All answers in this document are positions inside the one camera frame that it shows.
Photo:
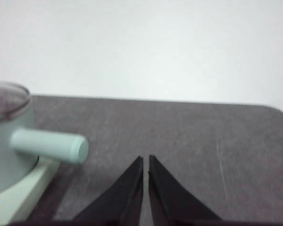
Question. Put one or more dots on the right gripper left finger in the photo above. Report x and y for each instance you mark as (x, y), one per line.
(122, 200)

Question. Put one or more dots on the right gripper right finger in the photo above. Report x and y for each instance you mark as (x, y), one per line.
(169, 202)

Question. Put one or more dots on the glass lid with green knob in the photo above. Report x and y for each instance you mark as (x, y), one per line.
(7, 99)

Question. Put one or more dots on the mint green breakfast machine base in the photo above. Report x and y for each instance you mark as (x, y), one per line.
(26, 193)

